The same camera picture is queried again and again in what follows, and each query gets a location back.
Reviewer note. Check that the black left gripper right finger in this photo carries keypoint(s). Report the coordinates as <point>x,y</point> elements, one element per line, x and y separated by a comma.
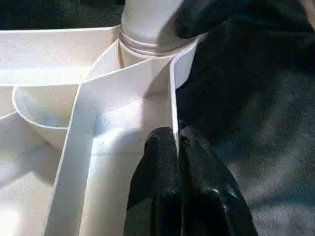
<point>214,196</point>

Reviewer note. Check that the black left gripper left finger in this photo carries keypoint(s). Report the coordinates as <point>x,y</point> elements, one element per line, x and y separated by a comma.
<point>157,189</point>

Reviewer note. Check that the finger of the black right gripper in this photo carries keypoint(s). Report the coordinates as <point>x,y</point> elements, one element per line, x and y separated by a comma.
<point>204,17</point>

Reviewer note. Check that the white plastic table leg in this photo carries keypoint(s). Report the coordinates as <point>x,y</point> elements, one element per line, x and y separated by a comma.
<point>147,22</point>

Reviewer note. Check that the white plastic table top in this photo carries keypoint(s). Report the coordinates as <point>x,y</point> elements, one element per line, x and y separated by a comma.
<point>61,110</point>

